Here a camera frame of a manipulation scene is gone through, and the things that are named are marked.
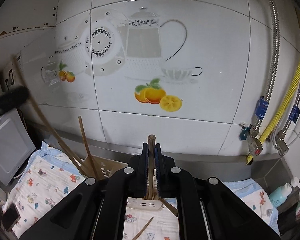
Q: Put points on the light blue bottle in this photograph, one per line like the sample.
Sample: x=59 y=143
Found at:
x=281 y=192

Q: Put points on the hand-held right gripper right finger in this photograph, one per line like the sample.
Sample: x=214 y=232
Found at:
x=158 y=165

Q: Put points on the white microwave oven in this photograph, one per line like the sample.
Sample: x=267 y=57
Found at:
x=10 y=145

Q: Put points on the wall socket with black plug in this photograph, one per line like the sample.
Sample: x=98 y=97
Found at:
x=10 y=76

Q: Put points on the metal water valve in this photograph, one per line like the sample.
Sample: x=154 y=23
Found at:
x=253 y=140
x=281 y=143

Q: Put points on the dark mobile phone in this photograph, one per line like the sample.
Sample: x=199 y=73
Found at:
x=10 y=217

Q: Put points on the cream plastic utensil holder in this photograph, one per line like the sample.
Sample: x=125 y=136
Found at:
x=110 y=166

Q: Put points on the cartoon printed blanket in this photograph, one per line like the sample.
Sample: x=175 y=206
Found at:
x=45 y=187

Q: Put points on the long brown chopstick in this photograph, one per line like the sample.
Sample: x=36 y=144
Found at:
x=43 y=120
x=151 y=150

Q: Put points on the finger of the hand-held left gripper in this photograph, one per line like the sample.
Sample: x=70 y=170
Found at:
x=13 y=100

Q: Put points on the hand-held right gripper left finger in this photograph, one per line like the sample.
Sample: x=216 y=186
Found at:
x=146 y=165

